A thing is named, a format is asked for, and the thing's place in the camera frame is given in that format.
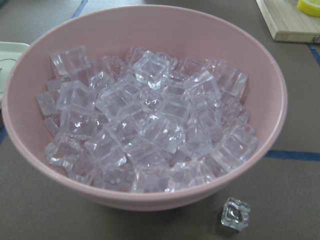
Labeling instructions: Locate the loose clear ice cube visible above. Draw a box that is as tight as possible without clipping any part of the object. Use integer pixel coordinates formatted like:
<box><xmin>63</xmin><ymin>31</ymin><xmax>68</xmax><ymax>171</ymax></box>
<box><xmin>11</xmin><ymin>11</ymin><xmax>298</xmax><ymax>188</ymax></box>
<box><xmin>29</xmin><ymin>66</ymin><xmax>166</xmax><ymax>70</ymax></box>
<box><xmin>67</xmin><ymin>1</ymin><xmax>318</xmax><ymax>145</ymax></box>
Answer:
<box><xmin>220</xmin><ymin>197</ymin><xmax>251</xmax><ymax>232</ymax></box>

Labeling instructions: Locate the clear ice cube pile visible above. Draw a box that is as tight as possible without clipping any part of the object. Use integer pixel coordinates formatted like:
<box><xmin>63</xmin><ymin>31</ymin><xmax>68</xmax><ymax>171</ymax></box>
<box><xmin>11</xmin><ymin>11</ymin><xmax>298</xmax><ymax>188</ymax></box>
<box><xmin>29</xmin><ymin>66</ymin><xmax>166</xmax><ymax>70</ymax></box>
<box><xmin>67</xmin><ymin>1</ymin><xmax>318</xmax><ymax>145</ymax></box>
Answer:
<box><xmin>36</xmin><ymin>45</ymin><xmax>259</xmax><ymax>193</ymax></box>

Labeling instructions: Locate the pink bowl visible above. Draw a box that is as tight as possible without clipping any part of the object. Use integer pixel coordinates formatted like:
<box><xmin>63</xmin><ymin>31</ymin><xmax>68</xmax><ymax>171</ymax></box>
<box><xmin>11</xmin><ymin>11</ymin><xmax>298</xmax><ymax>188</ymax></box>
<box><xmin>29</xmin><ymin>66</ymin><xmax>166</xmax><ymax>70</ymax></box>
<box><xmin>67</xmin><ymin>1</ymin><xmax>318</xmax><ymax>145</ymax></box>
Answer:
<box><xmin>2</xmin><ymin>5</ymin><xmax>288</xmax><ymax>211</ymax></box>

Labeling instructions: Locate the yellow lemon half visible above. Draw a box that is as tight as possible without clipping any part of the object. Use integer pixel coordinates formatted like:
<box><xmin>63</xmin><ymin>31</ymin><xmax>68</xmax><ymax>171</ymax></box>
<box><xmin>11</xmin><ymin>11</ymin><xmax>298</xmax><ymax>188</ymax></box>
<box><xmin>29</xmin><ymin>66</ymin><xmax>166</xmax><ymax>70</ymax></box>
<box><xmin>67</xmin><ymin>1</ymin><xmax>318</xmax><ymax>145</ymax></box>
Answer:
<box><xmin>296</xmin><ymin>0</ymin><xmax>320</xmax><ymax>17</ymax></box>

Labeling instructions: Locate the wooden cutting board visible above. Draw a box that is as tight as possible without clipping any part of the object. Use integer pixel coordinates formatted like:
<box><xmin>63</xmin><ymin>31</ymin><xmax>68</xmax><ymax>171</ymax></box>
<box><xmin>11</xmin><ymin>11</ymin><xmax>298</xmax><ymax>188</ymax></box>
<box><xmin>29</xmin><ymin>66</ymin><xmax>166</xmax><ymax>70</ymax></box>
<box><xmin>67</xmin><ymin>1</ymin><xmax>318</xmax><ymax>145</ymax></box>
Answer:
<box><xmin>256</xmin><ymin>0</ymin><xmax>320</xmax><ymax>44</ymax></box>

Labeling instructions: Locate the white serving tray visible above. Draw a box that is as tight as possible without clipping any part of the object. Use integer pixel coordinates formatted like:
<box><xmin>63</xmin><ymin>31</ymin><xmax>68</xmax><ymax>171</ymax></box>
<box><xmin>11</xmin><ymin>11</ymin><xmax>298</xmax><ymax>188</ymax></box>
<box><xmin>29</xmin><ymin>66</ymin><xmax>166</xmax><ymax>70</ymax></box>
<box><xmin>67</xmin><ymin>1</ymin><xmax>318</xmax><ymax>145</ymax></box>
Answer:
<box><xmin>0</xmin><ymin>41</ymin><xmax>31</xmax><ymax>129</ymax></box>

